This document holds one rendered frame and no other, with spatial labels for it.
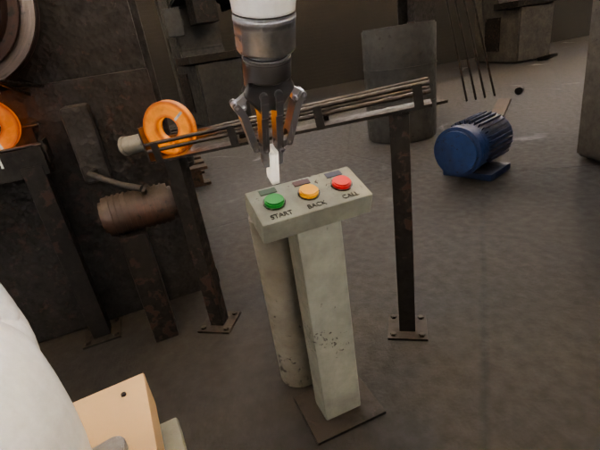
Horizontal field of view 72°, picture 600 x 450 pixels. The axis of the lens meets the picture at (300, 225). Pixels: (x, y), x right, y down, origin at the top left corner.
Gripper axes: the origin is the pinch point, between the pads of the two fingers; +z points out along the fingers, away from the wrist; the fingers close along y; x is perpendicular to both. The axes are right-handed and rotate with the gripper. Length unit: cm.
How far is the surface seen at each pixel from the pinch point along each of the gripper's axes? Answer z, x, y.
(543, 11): 160, -453, -643
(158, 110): 12, -55, 14
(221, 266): 98, -69, 3
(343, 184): 7.9, 1.6, -14.5
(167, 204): 39, -46, 19
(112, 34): 2, -93, 20
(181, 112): 12, -50, 9
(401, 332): 70, 7, -37
